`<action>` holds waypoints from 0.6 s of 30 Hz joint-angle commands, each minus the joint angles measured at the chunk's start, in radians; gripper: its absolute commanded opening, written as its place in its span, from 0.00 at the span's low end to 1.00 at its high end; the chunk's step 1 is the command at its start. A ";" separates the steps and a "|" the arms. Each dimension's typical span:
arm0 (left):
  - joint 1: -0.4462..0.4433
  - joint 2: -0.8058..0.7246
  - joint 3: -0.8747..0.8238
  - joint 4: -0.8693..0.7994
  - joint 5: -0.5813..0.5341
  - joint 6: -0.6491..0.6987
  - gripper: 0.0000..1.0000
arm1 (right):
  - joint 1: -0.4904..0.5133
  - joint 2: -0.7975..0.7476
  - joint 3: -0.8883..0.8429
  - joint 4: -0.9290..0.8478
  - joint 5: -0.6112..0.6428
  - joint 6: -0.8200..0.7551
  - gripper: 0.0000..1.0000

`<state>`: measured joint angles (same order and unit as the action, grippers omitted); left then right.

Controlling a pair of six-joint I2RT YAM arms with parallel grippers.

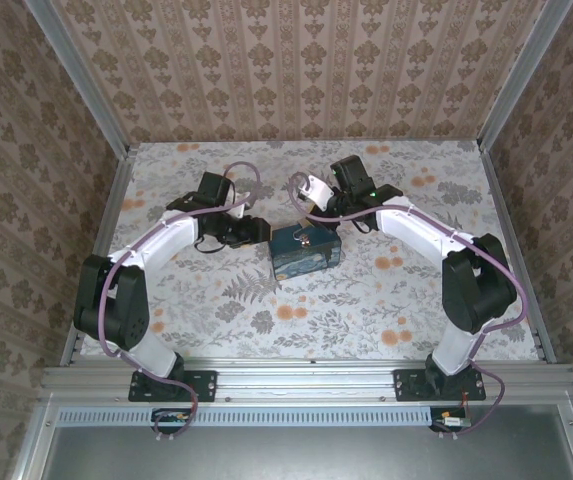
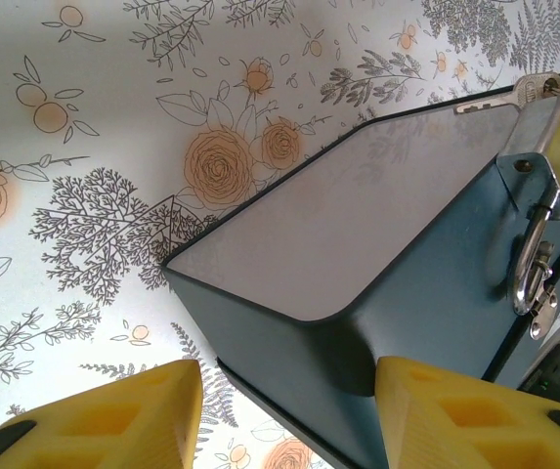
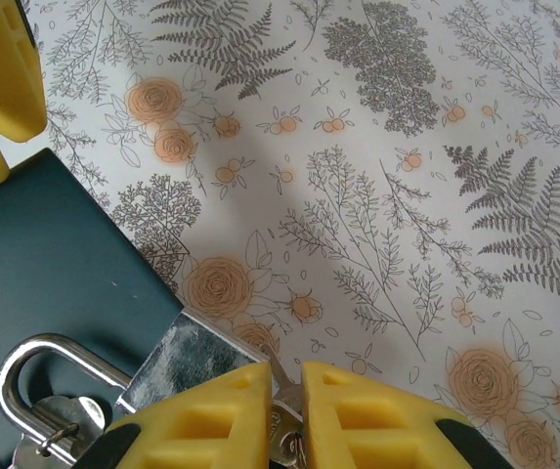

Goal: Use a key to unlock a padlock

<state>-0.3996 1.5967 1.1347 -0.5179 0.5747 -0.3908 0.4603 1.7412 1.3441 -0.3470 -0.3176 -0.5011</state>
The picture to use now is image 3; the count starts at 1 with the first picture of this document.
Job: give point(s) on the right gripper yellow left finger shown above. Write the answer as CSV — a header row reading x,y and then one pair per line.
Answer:
x,y
201,430

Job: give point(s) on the blue starry night tin box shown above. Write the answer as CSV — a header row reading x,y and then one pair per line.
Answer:
x,y
40,254

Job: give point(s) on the floral patterned table cover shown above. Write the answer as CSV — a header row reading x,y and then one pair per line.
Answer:
x,y
357,195

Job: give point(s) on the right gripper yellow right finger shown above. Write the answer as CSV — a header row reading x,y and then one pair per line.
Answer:
x,y
382,430

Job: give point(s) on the small silver padlock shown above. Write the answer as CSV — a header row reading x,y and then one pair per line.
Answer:
x,y
186,361

